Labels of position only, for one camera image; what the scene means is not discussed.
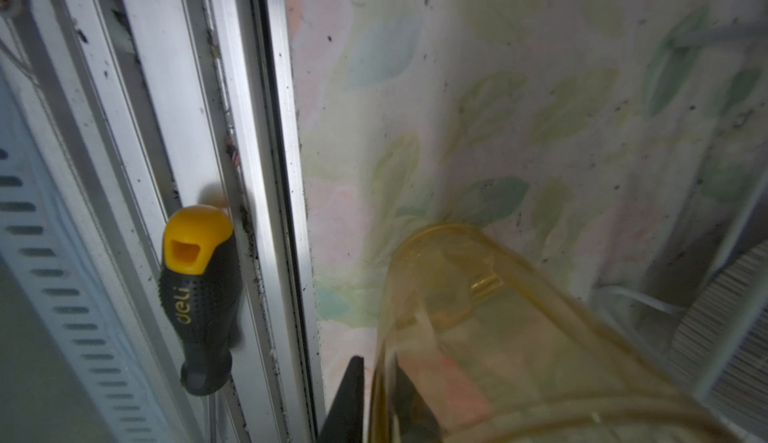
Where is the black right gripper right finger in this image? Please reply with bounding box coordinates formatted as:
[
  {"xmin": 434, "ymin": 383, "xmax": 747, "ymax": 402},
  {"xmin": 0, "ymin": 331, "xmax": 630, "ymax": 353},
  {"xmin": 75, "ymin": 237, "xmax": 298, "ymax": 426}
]
[{"xmin": 389, "ymin": 359, "xmax": 442, "ymax": 442}]

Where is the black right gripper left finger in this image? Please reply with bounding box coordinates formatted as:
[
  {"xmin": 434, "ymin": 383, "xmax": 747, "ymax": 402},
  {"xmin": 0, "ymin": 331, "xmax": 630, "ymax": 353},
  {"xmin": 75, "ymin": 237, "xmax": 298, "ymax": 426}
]
[{"xmin": 317, "ymin": 356, "xmax": 365, "ymax": 443}]

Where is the amber glass cup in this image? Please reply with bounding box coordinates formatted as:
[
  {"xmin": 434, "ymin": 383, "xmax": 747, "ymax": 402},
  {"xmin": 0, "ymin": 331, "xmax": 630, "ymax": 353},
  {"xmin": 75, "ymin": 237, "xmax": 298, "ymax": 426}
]
[{"xmin": 368, "ymin": 224, "xmax": 735, "ymax": 442}]

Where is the yellow handled screwdriver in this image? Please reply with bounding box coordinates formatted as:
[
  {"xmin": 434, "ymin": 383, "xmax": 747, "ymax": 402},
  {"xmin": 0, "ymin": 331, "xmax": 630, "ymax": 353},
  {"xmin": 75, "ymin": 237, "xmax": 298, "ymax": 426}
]
[{"xmin": 158, "ymin": 205, "xmax": 242, "ymax": 396}]

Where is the white wire dish rack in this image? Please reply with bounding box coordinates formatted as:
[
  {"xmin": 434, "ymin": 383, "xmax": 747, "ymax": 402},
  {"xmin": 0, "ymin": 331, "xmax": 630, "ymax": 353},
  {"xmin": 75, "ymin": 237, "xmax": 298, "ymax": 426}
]
[{"xmin": 593, "ymin": 22, "xmax": 768, "ymax": 402}]

